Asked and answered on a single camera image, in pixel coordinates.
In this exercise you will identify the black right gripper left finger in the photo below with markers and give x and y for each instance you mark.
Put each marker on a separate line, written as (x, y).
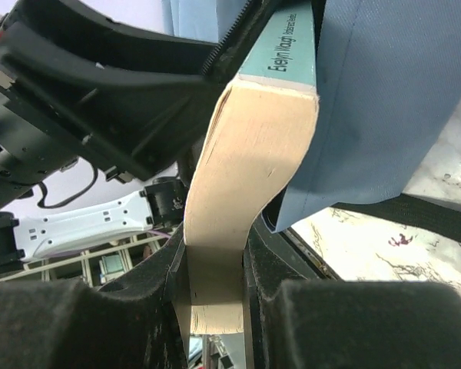
(139, 320)

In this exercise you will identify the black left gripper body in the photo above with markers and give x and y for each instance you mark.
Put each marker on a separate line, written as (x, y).
(35, 141)

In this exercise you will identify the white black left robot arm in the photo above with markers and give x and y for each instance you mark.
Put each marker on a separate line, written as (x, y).
(28, 239)

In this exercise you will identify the blue fabric backpack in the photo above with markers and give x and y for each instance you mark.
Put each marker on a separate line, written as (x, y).
(388, 77)

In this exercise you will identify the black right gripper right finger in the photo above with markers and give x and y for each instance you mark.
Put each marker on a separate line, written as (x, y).
(298, 316)

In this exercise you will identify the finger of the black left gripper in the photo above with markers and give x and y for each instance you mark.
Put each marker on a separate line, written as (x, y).
(145, 98)

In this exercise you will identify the yellow cover paperback book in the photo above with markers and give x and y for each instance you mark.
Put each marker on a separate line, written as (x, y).
(259, 133)

